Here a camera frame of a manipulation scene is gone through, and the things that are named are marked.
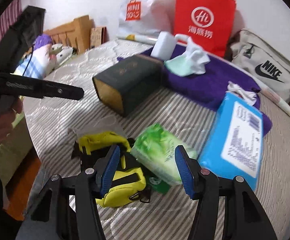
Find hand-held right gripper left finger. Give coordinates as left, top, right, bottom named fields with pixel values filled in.
left=31, top=144, right=121, bottom=240

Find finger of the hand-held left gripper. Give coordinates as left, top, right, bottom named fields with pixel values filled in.
left=44, top=81, right=84, bottom=101

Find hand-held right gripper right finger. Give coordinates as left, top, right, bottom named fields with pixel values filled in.
left=174, top=144, right=278, bottom=240

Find yellow pouch with black strap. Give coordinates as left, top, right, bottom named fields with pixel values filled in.
left=71, top=131, right=152, bottom=207

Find green patterned tissue pack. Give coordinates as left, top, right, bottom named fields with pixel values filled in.
left=130, top=123, right=198, bottom=186

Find purple plush storage tray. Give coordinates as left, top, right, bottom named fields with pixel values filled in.
left=117, top=44, right=273, bottom=135

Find white cloth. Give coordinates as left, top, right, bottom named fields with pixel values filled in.
left=227, top=81, right=257, bottom=105

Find white foam block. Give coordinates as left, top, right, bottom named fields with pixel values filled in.
left=151, top=31, right=177, bottom=60

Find green sachet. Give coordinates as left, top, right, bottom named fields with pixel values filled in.
left=147, top=175, right=176, bottom=195

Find striped grey mattress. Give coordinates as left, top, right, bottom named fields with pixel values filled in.
left=22, top=39, right=290, bottom=240

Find plush toys on bed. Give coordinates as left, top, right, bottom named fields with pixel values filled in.
left=16, top=34, right=54, bottom=79

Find blue tissue pack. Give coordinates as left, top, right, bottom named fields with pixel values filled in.
left=197, top=92, right=264, bottom=192

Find wooden headboard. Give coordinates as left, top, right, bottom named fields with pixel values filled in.
left=43, top=15, right=94, bottom=55

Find brown cardboard box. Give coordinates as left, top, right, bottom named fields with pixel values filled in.
left=90, top=26, right=108, bottom=48

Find olive green bedsheet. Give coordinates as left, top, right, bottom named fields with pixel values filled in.
left=0, top=119, right=34, bottom=183

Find dark green tin box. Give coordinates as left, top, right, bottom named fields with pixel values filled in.
left=92, top=54, right=163, bottom=117

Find white plastic shopping bag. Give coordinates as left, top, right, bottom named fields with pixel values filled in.
left=117, top=0, right=174, bottom=37

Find white paper roll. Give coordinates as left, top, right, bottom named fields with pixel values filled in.
left=116, top=33, right=290, bottom=120

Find grey waist bag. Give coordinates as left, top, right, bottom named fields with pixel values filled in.
left=229, top=29, right=290, bottom=103

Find red paper bag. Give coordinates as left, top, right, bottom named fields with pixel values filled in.
left=173, top=0, right=237, bottom=58

